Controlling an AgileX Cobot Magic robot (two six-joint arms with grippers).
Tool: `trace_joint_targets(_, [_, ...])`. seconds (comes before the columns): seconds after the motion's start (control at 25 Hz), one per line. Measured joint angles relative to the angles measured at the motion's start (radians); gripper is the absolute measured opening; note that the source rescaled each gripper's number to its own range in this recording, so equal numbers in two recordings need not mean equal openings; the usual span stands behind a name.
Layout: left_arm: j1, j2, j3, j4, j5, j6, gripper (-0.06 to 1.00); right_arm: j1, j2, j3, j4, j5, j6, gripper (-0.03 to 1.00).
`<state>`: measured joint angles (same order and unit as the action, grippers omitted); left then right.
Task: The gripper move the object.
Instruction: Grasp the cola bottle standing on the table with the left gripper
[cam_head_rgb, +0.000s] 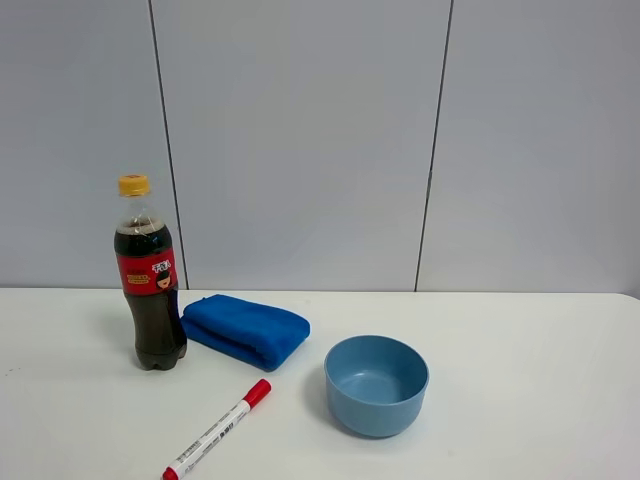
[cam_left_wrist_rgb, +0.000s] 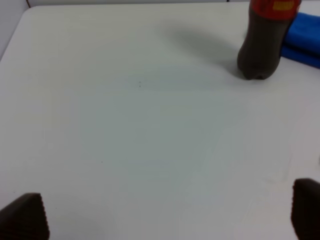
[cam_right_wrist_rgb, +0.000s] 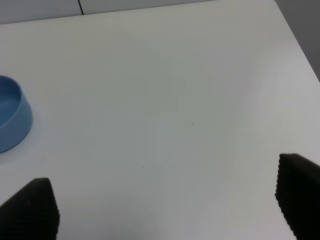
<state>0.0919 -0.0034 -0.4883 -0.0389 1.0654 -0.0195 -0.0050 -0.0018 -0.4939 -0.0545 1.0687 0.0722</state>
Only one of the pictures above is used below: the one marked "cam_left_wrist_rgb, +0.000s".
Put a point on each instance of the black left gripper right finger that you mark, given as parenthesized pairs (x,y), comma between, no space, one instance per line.
(305,212)

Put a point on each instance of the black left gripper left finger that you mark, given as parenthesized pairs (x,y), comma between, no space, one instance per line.
(24,219)

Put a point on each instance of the cola bottle yellow cap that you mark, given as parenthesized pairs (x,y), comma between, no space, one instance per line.
(268,24)

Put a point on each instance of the folded blue towel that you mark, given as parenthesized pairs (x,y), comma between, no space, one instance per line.
(302,41)

